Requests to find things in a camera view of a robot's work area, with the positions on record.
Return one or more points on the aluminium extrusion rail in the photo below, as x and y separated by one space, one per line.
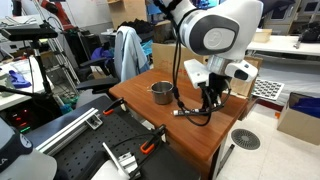
121 161
66 131

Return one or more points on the black perforated breadboard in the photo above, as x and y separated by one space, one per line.
83 153

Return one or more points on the grey metal table leg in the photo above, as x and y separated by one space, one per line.
226 160

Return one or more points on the white wrist camera mount plate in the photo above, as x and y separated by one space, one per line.
197 73

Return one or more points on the cardboard panel with orange print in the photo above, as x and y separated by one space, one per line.
166 56

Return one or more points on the orange and black bar clamp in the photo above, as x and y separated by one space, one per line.
111 108
150 145

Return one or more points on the round metal floor drain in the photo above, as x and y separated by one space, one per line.
245 139

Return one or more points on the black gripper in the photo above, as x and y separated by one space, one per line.
216 85

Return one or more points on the black and white marker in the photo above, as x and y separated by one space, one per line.
186 112

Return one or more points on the blue cloth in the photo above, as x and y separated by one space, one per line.
18 80

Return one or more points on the large brown cardboard box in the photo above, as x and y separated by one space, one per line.
128 11

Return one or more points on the black dotted calibration board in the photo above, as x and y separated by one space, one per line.
267 88

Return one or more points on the black office chair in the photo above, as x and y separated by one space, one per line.
96 83

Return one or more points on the black stereo camera bar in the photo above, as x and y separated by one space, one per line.
30 33

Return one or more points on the cardboard box with blue contents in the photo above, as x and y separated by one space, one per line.
296 123

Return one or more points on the black camera stand pole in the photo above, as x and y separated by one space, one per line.
41 70

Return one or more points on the small steel bowl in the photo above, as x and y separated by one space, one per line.
162 93

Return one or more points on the small light wooden box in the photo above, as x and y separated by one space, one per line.
262 35

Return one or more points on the red robot arm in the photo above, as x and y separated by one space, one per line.
58 13

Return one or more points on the light blue jacket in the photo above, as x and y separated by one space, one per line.
128 53

